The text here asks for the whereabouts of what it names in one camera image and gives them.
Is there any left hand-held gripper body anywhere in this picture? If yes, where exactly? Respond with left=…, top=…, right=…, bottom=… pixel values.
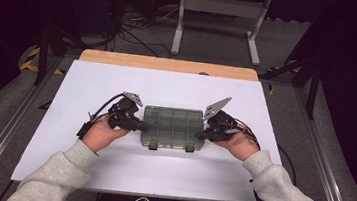
left=105, top=89, right=146, bottom=133

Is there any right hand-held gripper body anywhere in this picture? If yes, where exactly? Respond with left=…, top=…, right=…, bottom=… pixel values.
left=199, top=94, right=251, bottom=146

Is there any clear grey compartment box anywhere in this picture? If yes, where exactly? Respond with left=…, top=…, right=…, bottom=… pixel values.
left=138, top=104, right=210, bottom=156

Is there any person's right hand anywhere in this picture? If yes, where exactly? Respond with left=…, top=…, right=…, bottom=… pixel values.
left=210, top=126, right=263, bottom=163

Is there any person's left hand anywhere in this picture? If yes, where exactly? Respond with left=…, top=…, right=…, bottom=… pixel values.
left=80, top=114, right=132, bottom=159

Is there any wooden table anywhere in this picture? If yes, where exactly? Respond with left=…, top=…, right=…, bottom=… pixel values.
left=78, top=48, right=260, bottom=83

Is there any yellow black floor tape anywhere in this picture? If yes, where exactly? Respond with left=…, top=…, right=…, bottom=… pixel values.
left=265, top=64, right=303, bottom=99
left=18, top=45, right=69, bottom=77

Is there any black metal stand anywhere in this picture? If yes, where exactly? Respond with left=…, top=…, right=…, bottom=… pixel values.
left=31, top=21, right=85, bottom=91
left=255, top=48, right=324, bottom=121

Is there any white metal stand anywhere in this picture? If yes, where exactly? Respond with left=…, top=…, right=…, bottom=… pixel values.
left=169, top=0, right=272, bottom=67

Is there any bundle of floor cables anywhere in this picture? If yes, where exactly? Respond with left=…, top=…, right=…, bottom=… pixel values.
left=104, top=0, right=181, bottom=59

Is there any aluminium rail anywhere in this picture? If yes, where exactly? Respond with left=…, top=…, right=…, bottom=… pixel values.
left=0, top=50, right=66, bottom=201
left=281, top=86, right=357, bottom=201

